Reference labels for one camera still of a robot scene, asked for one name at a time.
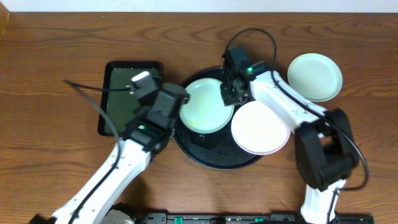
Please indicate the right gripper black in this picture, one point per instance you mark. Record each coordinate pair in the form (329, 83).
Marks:
(229, 94)

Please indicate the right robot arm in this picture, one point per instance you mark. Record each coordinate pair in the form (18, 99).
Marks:
(324, 148)

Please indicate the pink white plate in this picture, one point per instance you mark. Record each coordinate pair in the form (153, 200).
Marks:
(258, 130)

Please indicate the light green plate front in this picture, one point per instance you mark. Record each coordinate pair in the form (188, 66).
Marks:
(205, 111)

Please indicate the black rectangular water tray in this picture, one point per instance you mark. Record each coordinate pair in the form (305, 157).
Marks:
(121, 106)

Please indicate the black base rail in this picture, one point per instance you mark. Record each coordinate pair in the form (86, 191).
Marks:
(163, 218)

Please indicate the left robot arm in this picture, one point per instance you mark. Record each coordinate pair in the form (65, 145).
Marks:
(143, 138)

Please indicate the light green plate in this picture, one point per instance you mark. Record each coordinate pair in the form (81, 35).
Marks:
(315, 76)
(205, 111)

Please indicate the black round tray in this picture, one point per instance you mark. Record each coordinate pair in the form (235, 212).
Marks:
(217, 150)

